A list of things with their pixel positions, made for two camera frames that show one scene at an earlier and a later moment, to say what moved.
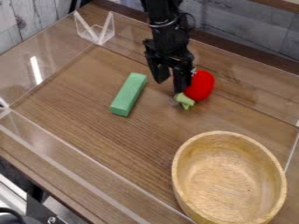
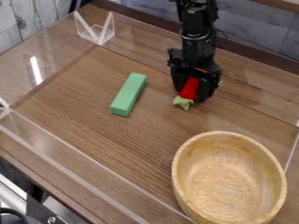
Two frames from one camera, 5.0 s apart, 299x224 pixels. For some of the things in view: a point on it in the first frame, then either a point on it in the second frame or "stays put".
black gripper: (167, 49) to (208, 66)
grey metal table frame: (24, 194) stays put
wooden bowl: (228, 179) stays put
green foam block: (128, 94) stays put
